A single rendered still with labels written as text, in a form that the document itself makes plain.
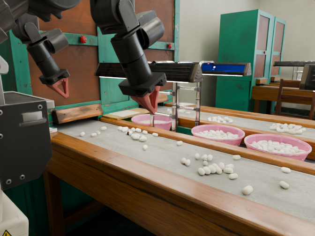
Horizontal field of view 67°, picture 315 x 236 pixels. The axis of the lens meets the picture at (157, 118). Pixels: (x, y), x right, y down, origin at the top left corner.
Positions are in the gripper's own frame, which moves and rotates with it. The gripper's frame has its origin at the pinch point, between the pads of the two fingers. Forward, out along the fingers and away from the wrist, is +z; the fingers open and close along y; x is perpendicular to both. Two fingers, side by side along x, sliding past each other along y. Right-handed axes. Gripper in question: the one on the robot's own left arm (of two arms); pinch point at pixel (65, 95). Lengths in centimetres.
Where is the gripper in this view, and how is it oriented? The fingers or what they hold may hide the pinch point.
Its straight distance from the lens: 94.5
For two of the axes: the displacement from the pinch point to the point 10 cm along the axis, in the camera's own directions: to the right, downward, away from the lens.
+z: 3.0, 7.8, 5.5
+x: -5.8, 6.1, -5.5
